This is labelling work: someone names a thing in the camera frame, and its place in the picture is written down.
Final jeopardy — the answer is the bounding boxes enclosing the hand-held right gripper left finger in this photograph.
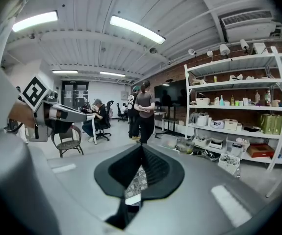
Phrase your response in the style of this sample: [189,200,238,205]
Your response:
[31,143,143,235]

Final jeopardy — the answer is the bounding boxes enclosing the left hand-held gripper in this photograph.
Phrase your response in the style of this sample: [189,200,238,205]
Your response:
[22,76,88,143]

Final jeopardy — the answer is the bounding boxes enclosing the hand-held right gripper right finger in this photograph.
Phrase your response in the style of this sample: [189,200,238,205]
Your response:
[130,143,267,235]

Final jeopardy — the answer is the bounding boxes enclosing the person's left forearm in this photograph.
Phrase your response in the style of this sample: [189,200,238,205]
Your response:
[7,99,36,130]

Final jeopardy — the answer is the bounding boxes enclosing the flat red box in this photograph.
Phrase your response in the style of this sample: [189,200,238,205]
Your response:
[246,143,276,159]

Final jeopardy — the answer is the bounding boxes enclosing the dark glass double door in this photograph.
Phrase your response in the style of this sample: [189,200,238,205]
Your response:
[61,81,90,110]

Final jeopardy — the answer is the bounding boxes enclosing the white office desk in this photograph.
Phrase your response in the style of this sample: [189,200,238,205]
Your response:
[85,113,98,145]

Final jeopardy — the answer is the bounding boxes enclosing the dark wicker round chair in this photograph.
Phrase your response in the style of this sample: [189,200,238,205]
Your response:
[51,125,85,159]

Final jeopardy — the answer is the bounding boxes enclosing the black office chair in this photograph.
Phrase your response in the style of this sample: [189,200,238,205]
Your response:
[95,100,114,142]

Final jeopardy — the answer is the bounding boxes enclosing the long ceiling light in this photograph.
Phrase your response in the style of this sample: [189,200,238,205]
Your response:
[99,70,127,78]
[12,10,59,33]
[109,15,167,45]
[51,69,79,75]

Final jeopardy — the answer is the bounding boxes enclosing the white open crate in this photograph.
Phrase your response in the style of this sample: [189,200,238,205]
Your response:
[217,153,241,176]

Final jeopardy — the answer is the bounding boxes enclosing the clear plastic bin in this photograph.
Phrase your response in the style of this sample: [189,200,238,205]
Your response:
[176,138,196,154]
[160,134,179,150]

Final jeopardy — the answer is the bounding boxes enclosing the green paper bags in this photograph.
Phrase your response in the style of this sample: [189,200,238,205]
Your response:
[260,113,282,136]

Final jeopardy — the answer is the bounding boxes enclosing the white metal shelf unit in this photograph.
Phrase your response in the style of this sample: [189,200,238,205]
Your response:
[183,46,282,198]

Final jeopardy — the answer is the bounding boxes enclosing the white ceiling air conditioner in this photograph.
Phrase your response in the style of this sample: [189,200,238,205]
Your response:
[220,10,278,44]

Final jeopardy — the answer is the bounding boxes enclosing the black wall screen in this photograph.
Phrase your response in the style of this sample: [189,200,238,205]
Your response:
[154,80,188,108]

